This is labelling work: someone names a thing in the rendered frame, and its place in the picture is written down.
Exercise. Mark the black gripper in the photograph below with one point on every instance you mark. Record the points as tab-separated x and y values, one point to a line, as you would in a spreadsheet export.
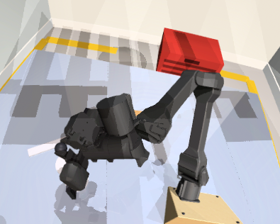
74	172

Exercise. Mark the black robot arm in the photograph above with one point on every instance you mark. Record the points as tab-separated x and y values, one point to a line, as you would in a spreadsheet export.
153	124

